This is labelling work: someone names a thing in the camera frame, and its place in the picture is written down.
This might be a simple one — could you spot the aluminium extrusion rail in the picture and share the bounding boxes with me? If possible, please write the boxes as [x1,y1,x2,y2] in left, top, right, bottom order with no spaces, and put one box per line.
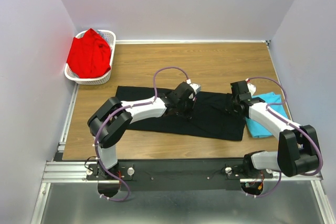
[42,161,323,183]

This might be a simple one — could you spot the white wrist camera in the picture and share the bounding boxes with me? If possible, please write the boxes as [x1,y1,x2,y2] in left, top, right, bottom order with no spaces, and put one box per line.
[245,79,257,97]
[186,79,202,101]

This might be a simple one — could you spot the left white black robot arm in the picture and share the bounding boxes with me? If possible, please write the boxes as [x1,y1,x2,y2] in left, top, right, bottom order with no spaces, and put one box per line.
[87,79,201,179]

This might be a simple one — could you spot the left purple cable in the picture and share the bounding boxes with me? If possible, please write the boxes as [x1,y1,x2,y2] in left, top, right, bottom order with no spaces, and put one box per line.
[94,66,192,202]

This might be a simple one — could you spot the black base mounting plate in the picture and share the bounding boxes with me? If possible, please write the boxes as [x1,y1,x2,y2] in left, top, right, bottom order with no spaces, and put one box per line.
[86,158,273,192]

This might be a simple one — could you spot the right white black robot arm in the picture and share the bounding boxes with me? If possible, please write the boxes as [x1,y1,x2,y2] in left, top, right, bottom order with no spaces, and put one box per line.
[229,79,323,178]

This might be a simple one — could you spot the red t shirt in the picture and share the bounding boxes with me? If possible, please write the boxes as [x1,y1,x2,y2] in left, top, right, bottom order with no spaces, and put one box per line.
[67,28,111,79]

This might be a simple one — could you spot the white plastic laundry basket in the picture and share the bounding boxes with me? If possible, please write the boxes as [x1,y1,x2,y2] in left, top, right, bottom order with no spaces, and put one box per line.
[64,28,116,86]

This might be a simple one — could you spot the black t shirt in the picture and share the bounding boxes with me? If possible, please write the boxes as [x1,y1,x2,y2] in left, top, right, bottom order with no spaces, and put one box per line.
[128,91,245,141]

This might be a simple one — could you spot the folded turquoise t shirt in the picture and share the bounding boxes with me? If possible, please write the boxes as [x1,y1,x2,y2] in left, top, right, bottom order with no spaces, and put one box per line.
[246,92,283,140]

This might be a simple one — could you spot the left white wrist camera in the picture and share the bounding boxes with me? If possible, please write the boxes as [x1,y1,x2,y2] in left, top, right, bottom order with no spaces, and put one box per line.
[186,79,202,101]

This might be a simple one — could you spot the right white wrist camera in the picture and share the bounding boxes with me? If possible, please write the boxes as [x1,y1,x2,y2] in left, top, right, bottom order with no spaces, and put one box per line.
[245,79,257,97]

